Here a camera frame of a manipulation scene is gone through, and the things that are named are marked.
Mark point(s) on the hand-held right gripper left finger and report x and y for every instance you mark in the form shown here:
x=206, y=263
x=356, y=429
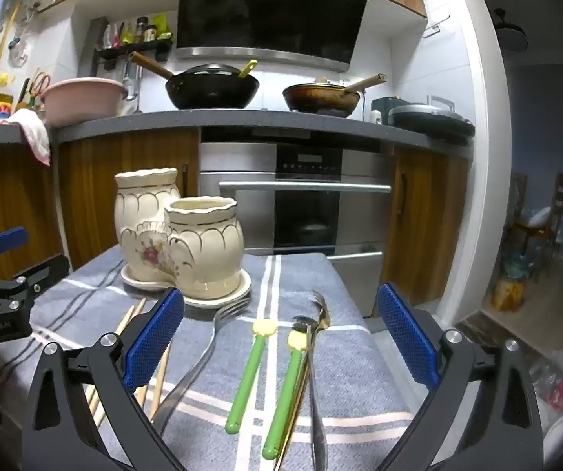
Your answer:
x=156, y=338

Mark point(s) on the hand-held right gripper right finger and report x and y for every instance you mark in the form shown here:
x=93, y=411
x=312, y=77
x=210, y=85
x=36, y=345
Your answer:
x=406, y=338

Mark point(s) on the silver fork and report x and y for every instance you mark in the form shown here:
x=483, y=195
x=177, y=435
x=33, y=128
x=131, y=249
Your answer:
x=203, y=358

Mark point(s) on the gold fork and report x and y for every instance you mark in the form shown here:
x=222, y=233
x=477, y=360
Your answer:
x=321, y=314

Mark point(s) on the cream ceramic utensil holder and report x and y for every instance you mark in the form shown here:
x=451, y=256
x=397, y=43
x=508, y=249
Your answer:
x=203, y=255

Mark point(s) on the dark metal spoon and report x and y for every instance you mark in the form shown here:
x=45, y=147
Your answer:
x=314, y=402

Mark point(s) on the grey striped cloth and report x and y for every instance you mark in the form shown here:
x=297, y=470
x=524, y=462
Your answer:
x=350, y=378

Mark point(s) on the white towel with pink edge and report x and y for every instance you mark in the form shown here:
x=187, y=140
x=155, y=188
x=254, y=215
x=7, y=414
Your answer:
x=33, y=135

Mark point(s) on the yellow jar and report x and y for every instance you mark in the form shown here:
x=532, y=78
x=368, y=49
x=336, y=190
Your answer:
x=507, y=294

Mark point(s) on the narrow wooden cabinet door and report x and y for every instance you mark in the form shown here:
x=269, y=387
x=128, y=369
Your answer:
x=433, y=216

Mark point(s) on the stainless steel oven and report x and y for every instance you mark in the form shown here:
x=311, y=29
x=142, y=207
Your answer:
x=242, y=216

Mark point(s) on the pink plastic basin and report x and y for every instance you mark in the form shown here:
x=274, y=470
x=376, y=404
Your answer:
x=80, y=103

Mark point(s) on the clear plastic bag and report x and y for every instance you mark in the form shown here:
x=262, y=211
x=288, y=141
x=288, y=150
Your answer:
x=556, y=382

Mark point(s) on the hanging metal ladle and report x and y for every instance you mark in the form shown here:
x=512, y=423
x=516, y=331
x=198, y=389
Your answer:
x=131, y=89

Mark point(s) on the wooden chair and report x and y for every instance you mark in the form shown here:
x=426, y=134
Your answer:
x=561, y=196

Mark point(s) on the black electric griddle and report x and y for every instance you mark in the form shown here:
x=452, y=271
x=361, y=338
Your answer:
x=428, y=125

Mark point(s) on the black spice rack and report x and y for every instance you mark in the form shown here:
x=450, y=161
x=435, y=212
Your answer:
x=134, y=51

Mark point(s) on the green kitchen appliance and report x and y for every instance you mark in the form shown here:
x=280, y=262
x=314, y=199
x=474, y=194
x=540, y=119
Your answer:
x=384, y=105

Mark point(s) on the glass spice jar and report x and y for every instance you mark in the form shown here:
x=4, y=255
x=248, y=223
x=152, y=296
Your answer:
x=142, y=29
x=150, y=34

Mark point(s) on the brown frying pan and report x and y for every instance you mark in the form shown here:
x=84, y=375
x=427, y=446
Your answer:
x=320, y=98

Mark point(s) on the green seasoning packet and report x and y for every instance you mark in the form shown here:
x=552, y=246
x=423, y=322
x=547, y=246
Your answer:
x=162, y=24

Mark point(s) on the yellow spatula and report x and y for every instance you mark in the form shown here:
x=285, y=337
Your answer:
x=248, y=67

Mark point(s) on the dark ceiling lamp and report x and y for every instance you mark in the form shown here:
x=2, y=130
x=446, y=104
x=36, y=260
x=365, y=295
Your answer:
x=512, y=37

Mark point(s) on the black range hood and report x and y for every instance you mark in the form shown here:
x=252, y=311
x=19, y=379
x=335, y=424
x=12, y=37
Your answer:
x=271, y=5

